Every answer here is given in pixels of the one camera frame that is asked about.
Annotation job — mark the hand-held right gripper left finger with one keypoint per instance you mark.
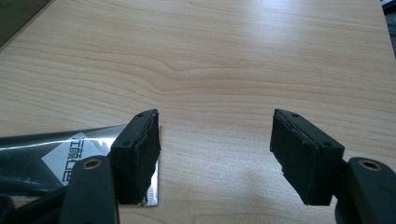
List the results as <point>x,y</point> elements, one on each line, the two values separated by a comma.
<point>134,161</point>

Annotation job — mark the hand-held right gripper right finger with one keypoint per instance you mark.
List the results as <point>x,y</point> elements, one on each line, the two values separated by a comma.
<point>306,165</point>

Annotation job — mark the black and silver foil packet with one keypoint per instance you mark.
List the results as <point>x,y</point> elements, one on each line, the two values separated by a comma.
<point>37,161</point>

